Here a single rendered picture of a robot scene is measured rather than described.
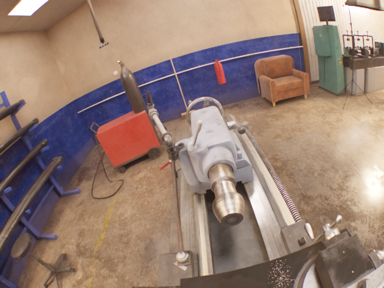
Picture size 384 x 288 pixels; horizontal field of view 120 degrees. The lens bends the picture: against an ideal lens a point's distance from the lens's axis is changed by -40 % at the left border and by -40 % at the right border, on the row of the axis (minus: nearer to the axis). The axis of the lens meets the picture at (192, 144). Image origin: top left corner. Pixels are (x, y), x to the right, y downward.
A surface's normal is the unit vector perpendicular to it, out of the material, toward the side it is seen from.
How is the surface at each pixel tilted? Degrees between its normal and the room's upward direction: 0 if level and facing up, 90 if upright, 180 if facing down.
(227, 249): 19
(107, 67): 90
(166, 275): 0
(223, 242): 5
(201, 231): 48
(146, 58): 90
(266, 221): 0
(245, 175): 90
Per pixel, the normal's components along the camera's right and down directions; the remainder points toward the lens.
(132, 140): 0.36, 0.38
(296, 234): -0.29, -0.82
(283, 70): 0.14, 0.69
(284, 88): 0.04, 0.50
